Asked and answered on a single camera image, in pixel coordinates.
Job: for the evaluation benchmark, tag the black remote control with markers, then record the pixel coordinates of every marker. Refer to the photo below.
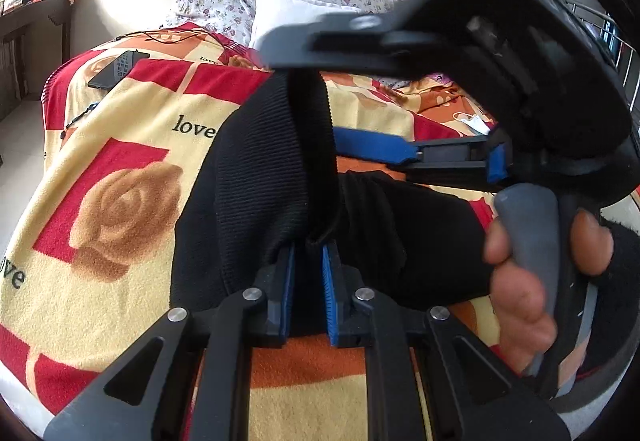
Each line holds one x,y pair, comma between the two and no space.
117,70

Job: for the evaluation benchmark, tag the metal rack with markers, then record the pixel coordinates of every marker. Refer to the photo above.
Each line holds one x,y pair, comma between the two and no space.
582,7

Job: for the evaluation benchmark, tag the black pants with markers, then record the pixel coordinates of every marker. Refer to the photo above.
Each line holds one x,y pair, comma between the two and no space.
260,171

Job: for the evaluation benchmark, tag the person's right hand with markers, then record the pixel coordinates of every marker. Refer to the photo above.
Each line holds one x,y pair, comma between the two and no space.
520,321

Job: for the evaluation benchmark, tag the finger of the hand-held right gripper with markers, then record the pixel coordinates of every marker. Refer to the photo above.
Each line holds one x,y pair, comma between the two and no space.
370,143
350,41

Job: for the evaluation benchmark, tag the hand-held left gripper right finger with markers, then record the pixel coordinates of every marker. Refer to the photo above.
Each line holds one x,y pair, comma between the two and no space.
330,291

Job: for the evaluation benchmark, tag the small floral pillow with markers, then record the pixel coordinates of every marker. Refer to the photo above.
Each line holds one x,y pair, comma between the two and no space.
210,1

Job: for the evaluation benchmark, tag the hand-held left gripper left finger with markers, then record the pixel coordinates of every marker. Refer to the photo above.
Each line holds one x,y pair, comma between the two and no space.
289,291

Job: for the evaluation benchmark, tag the white pillow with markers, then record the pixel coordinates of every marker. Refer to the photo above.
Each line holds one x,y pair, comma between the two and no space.
290,13

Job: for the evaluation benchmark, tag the white face mask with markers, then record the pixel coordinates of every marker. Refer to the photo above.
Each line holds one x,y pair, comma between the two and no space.
475,122

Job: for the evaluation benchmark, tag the dark wooden desk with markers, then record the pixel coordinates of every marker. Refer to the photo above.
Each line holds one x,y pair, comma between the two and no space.
30,46

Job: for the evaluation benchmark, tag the red yellow printed blanket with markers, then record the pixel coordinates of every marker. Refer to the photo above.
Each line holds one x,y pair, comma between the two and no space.
125,121

